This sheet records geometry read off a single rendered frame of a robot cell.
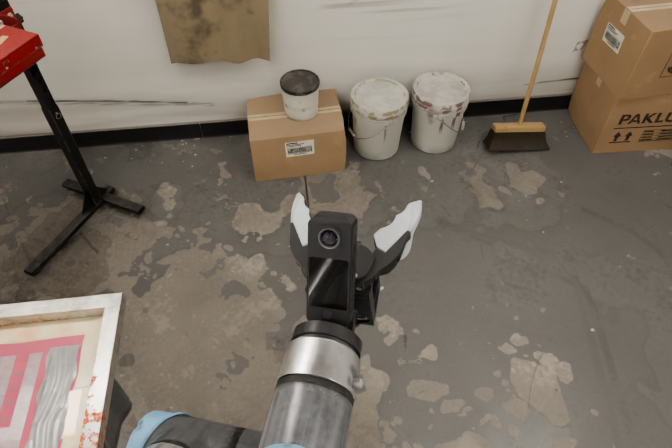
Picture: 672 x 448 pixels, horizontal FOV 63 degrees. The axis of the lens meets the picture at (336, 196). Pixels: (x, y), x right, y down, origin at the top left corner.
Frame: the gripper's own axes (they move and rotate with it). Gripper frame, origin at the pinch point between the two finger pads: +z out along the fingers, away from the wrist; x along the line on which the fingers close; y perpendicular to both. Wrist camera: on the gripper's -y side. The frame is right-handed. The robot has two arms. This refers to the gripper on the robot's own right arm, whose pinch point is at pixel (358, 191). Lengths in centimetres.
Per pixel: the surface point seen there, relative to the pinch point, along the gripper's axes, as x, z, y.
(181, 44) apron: -129, 172, 84
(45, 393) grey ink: -76, -9, 62
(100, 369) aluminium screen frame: -65, -3, 60
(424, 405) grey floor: 1, 45, 169
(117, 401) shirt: -80, 3, 95
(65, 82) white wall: -194, 158, 98
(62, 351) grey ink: -78, 1, 62
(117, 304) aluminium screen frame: -69, 14, 60
